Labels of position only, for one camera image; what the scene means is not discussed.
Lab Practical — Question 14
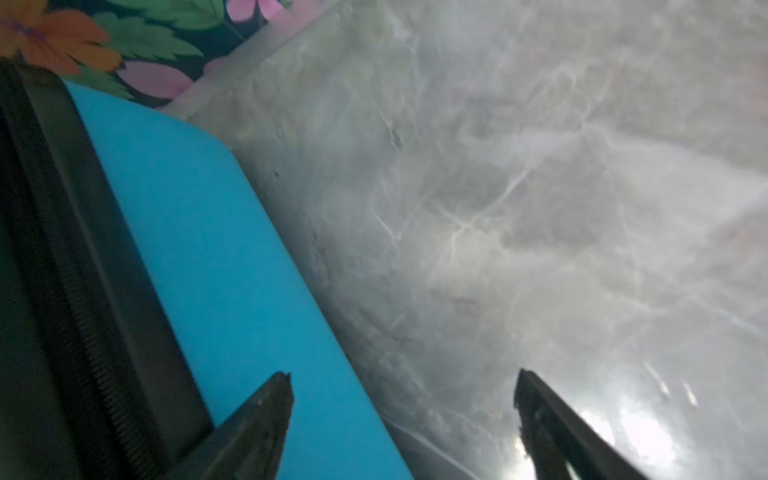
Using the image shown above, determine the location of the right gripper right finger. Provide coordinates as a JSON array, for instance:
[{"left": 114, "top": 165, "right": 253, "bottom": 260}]
[{"left": 514, "top": 369, "right": 647, "bottom": 480}]

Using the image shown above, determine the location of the blue suitcase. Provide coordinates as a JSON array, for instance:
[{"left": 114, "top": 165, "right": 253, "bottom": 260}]
[{"left": 1, "top": 60, "right": 410, "bottom": 479}]

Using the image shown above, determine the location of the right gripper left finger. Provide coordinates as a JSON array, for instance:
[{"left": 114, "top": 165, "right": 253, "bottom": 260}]
[{"left": 164, "top": 372, "right": 294, "bottom": 479}]

